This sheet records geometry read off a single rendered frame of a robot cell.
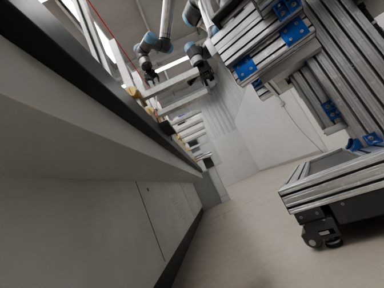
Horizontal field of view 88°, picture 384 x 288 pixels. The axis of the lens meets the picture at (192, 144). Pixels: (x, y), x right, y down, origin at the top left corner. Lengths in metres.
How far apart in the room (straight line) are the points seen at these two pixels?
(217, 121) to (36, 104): 10.23
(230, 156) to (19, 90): 9.88
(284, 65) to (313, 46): 0.13
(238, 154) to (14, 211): 9.84
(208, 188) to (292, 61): 2.96
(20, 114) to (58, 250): 0.32
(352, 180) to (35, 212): 0.84
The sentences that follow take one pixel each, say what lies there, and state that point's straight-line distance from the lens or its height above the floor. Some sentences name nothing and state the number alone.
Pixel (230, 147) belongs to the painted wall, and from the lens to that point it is 10.14.
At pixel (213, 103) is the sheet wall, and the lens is 10.82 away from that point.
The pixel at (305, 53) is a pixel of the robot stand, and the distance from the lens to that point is 1.08.
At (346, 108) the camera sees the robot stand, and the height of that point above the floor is 0.40.
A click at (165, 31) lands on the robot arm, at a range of 1.47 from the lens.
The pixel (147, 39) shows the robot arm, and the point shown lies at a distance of 1.38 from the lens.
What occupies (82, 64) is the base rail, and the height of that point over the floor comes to 0.63.
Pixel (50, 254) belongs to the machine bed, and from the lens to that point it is 0.54.
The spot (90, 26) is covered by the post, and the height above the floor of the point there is 0.97.
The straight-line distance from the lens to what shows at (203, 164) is 3.58.
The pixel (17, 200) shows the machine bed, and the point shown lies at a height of 0.47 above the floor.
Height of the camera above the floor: 0.34
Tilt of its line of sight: 13 degrees up
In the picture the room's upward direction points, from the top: 25 degrees counter-clockwise
